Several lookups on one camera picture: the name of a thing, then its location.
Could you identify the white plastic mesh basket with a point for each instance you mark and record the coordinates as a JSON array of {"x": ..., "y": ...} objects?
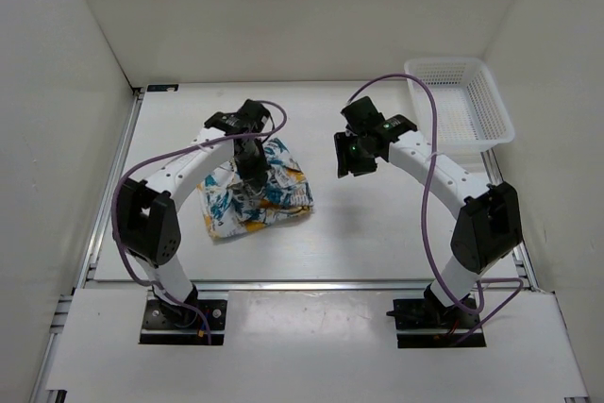
[{"x": 471, "y": 115}]

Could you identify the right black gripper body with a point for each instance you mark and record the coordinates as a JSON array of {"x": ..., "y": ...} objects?
[{"x": 365, "y": 164}]

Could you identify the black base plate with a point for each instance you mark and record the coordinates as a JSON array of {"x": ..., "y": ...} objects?
[
  {"x": 421, "y": 321},
  {"x": 160, "y": 328}
]

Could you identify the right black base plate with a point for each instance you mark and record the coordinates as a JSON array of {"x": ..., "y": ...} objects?
[{"x": 421, "y": 321}]

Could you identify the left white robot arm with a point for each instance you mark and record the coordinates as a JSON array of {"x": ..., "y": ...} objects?
[{"x": 144, "y": 213}]

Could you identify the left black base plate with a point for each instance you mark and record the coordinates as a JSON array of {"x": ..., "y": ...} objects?
[{"x": 160, "y": 328}]

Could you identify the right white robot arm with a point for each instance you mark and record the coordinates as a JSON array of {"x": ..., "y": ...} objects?
[{"x": 488, "y": 223}]

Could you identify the colourful printed shorts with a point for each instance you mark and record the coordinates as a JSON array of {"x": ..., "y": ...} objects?
[{"x": 232, "y": 208}]

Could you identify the aluminium front rail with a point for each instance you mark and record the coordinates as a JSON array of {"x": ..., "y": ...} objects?
[{"x": 302, "y": 285}]

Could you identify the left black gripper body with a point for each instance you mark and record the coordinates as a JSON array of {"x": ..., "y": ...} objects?
[{"x": 252, "y": 164}]

